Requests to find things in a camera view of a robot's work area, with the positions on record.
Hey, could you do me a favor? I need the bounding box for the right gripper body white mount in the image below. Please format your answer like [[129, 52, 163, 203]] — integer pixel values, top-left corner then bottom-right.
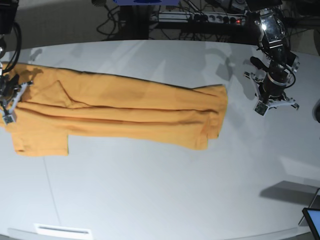
[[0, 80, 34, 118]]

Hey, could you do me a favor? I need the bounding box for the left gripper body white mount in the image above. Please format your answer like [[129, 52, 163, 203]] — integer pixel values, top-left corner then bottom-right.
[[244, 72, 300, 110]]

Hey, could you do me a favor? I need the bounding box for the orange yellow T-shirt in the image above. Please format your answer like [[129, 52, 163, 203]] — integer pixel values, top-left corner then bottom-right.
[[4, 64, 228, 157]]

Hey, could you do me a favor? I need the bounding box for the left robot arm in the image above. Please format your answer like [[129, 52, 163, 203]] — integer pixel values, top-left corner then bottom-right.
[[244, 0, 300, 116]]

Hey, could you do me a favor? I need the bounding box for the tablet with blue screen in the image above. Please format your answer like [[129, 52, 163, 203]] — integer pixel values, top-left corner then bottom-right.
[[302, 207, 320, 240]]

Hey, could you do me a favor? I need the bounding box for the white power strip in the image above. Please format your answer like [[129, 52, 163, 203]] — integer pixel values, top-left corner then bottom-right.
[[150, 11, 246, 26]]

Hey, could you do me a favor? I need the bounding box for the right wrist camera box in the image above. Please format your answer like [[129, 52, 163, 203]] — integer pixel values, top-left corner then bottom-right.
[[2, 112, 17, 125]]

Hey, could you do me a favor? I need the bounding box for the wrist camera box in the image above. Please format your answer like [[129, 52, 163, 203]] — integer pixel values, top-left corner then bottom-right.
[[254, 100, 270, 117], [2, 112, 17, 125]]

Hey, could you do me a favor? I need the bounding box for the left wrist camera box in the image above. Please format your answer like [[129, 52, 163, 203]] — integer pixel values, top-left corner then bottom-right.
[[254, 100, 270, 117]]

